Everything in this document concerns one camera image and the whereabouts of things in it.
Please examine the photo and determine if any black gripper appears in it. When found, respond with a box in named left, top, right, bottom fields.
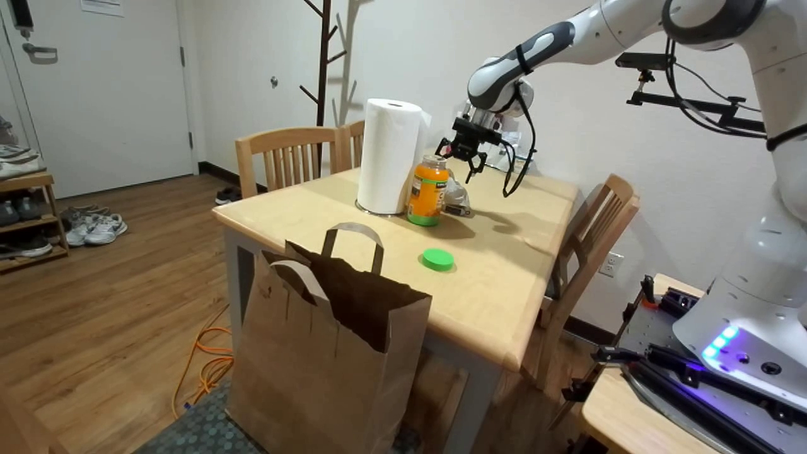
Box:
left=435, top=115, right=505, bottom=184

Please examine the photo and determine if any brown paper bag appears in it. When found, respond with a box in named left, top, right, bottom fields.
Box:
left=225, top=219, right=437, bottom=454

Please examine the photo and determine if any orange juice bottle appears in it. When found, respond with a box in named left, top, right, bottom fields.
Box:
left=404, top=159, right=452, bottom=231

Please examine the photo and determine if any white paper towel roll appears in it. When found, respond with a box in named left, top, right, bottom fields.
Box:
left=355, top=97, right=435, bottom=217

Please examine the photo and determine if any green plastic lid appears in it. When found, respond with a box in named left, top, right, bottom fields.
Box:
left=418, top=244, right=459, bottom=275

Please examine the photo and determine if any wooden slat-back chair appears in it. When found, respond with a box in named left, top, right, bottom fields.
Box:
left=524, top=171, right=643, bottom=406
left=232, top=123, right=341, bottom=203
left=330, top=118, right=369, bottom=178

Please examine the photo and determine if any dark wooden coat rack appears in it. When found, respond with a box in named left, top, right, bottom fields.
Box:
left=298, top=0, right=349, bottom=180

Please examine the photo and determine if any black orange bar clamp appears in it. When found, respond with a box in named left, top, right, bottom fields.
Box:
left=561, top=342, right=654, bottom=405
left=638, top=272, right=663, bottom=310

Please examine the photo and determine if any small black box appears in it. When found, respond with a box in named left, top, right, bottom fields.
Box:
left=660, top=287, right=701, bottom=316

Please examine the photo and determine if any grey robot mounting plate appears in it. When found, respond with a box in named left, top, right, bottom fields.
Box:
left=615, top=285, right=807, bottom=454

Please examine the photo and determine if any white door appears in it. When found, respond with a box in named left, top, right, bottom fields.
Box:
left=0, top=0, right=196, bottom=203

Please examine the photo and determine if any white sneaker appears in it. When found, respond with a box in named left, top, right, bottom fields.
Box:
left=61, top=207, right=109, bottom=250
left=84, top=213, right=132, bottom=248

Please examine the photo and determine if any grey patterned rug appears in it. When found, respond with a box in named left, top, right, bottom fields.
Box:
left=134, top=382, right=263, bottom=454

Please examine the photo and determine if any white paper door sign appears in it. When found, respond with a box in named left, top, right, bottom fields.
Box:
left=80, top=0, right=127, bottom=20

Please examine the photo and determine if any wooden shoe rack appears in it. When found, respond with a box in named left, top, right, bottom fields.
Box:
left=0, top=166, right=71, bottom=277

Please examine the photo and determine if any grey shoes pile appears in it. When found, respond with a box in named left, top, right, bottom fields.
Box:
left=0, top=115, right=44, bottom=180

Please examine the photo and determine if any black item hanging on door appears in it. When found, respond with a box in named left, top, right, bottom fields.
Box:
left=7, top=0, right=36, bottom=41

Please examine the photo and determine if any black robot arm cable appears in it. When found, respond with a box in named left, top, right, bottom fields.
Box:
left=500, top=82, right=541, bottom=203

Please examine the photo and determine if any white wall outlet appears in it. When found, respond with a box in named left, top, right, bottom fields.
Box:
left=597, top=250, right=626, bottom=280

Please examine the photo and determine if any black camera on boom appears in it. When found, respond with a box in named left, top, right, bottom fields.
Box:
left=614, top=50, right=679, bottom=73

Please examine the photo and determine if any orange extension cable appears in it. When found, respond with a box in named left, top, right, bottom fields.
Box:
left=172, top=323, right=238, bottom=415

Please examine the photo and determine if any silver door handle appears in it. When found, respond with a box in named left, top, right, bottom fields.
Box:
left=21, top=41, right=61, bottom=65

